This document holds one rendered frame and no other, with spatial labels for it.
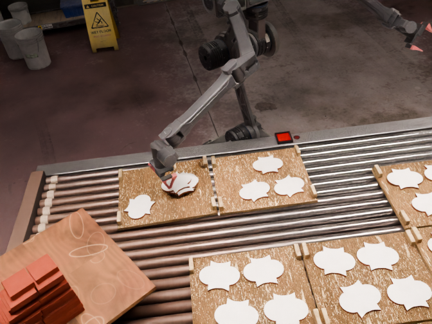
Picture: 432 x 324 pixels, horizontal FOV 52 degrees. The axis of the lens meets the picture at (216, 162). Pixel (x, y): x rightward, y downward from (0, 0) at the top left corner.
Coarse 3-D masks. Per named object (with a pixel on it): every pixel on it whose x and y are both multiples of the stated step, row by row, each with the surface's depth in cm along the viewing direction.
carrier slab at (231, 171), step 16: (224, 160) 205; (240, 160) 204; (256, 160) 203; (288, 160) 202; (224, 176) 197; (240, 176) 196; (256, 176) 195; (272, 176) 194; (304, 176) 193; (224, 192) 189; (272, 192) 187; (304, 192) 186; (224, 208) 182; (240, 208) 182; (256, 208) 181; (272, 208) 182
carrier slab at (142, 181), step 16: (128, 176) 202; (144, 176) 201; (208, 176) 198; (128, 192) 194; (144, 192) 193; (160, 192) 192; (192, 192) 191; (208, 192) 190; (160, 208) 185; (176, 208) 184; (192, 208) 184; (208, 208) 183; (128, 224) 180; (144, 224) 179
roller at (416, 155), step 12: (384, 156) 202; (396, 156) 200; (408, 156) 200; (420, 156) 200; (312, 168) 199; (324, 168) 199; (336, 168) 199; (108, 192) 197; (48, 204) 195; (60, 204) 196
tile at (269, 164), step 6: (270, 156) 203; (258, 162) 201; (264, 162) 200; (270, 162) 200; (276, 162) 200; (282, 162) 200; (258, 168) 197; (264, 168) 197; (270, 168) 197; (276, 168) 197; (264, 174) 196
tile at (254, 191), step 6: (246, 186) 189; (252, 186) 189; (258, 186) 189; (264, 186) 189; (240, 192) 187; (246, 192) 187; (252, 192) 187; (258, 192) 186; (264, 192) 186; (246, 198) 184; (252, 198) 184; (258, 198) 184
